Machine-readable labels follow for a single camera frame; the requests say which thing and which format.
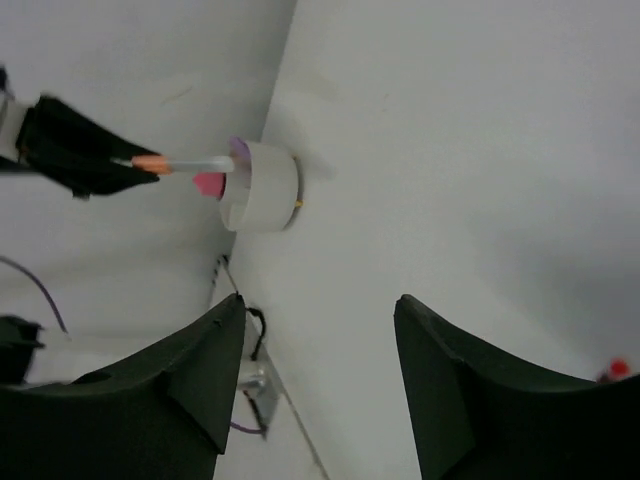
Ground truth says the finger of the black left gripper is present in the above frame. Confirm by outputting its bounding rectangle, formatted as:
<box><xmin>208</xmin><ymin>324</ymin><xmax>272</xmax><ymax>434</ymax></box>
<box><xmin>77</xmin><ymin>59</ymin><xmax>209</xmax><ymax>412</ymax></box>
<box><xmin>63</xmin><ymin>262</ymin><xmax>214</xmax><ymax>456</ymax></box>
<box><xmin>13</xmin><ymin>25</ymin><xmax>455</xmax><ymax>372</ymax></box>
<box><xmin>16</xmin><ymin>96</ymin><xmax>159</xmax><ymax>198</ymax></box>

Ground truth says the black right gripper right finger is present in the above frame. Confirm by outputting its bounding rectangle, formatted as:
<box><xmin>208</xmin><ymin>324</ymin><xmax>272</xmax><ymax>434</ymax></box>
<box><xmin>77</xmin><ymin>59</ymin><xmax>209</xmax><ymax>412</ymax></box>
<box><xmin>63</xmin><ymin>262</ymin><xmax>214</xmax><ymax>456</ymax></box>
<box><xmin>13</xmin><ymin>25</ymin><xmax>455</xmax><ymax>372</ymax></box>
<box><xmin>394</xmin><ymin>295</ymin><xmax>639</xmax><ymax>479</ymax></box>

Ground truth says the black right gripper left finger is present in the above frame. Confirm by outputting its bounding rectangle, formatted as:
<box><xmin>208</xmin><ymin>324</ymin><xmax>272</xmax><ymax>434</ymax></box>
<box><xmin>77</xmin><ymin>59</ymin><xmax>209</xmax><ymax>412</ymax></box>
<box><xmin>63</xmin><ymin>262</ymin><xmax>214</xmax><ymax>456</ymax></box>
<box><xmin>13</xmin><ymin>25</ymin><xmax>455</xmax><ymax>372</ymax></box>
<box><xmin>1</xmin><ymin>294</ymin><xmax>246</xmax><ymax>479</ymax></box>

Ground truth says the orange clear highlighter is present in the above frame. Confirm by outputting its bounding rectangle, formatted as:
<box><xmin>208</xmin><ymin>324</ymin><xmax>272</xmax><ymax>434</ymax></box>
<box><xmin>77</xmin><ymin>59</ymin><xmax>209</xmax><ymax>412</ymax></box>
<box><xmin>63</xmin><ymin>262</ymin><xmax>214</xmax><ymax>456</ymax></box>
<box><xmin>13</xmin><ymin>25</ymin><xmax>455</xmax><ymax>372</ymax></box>
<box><xmin>111</xmin><ymin>155</ymin><xmax>235</xmax><ymax>175</ymax></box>

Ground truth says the red refill pen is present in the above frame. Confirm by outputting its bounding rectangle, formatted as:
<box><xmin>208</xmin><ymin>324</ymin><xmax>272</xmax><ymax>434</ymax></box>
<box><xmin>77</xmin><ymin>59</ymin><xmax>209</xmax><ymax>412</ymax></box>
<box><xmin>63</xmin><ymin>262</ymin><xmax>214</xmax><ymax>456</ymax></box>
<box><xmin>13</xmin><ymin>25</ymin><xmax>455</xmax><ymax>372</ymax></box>
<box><xmin>597</xmin><ymin>358</ymin><xmax>632</xmax><ymax>383</ymax></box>

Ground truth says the purple clear highlighter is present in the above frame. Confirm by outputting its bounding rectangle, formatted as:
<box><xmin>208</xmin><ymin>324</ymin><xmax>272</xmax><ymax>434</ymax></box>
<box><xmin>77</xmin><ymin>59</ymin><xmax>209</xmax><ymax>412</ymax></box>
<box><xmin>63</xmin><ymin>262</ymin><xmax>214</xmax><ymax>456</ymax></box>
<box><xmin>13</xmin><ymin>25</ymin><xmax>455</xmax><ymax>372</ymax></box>
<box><xmin>229</xmin><ymin>136</ymin><xmax>251</xmax><ymax>160</ymax></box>

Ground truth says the pink cap in container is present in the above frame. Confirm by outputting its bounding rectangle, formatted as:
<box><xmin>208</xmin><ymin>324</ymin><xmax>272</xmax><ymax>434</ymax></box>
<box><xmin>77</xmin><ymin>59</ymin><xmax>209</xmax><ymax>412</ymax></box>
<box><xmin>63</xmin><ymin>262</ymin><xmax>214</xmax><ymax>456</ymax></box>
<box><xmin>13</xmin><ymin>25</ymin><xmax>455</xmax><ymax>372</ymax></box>
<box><xmin>192</xmin><ymin>172</ymin><xmax>226</xmax><ymax>200</ymax></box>

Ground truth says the white round divided container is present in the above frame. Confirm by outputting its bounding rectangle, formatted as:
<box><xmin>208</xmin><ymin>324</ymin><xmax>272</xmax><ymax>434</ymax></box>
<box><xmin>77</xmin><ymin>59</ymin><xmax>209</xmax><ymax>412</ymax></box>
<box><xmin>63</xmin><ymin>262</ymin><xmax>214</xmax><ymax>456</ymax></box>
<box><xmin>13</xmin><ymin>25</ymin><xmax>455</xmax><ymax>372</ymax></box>
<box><xmin>219</xmin><ymin>140</ymin><xmax>299</xmax><ymax>233</ymax></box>

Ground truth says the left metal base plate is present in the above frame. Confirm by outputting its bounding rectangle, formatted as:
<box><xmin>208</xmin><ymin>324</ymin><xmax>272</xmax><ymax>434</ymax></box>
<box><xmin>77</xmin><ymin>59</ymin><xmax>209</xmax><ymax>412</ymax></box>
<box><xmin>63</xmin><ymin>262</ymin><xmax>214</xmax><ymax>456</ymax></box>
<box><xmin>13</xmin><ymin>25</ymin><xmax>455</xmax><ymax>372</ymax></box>
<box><xmin>237</xmin><ymin>350</ymin><xmax>283</xmax><ymax>440</ymax></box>

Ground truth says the black cable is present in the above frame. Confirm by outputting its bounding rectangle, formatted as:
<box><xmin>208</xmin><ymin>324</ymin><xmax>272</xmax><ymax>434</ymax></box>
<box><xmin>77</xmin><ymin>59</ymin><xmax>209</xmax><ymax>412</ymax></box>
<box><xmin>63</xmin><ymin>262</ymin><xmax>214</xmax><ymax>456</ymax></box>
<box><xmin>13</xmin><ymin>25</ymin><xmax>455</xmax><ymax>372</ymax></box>
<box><xmin>247</xmin><ymin>305</ymin><xmax>269</xmax><ymax>361</ymax></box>

